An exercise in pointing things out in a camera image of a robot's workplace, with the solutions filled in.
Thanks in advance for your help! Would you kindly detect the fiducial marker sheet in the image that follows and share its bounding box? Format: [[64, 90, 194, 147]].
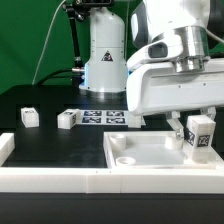
[[75, 109, 147, 128]]

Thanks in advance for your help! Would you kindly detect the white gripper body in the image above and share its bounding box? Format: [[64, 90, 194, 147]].
[[126, 59, 224, 116]]

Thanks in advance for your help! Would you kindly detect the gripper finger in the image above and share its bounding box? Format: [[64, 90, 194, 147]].
[[200, 107, 216, 120], [166, 111, 184, 139]]

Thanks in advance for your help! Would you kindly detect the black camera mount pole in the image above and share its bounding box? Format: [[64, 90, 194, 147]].
[[63, 0, 89, 68]]

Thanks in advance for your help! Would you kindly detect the grey cable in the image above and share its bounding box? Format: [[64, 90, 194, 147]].
[[31, 0, 68, 86]]

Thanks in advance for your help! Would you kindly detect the white square tabletop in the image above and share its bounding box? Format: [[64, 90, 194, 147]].
[[103, 131, 224, 169]]

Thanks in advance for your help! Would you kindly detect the black cable bundle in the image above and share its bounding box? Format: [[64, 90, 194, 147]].
[[35, 67, 84, 87]]

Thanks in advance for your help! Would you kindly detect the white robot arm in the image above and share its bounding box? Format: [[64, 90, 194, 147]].
[[80, 0, 224, 136]]

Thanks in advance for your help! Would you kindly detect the white U-shaped obstacle fence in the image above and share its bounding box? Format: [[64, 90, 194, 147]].
[[0, 133, 224, 194]]

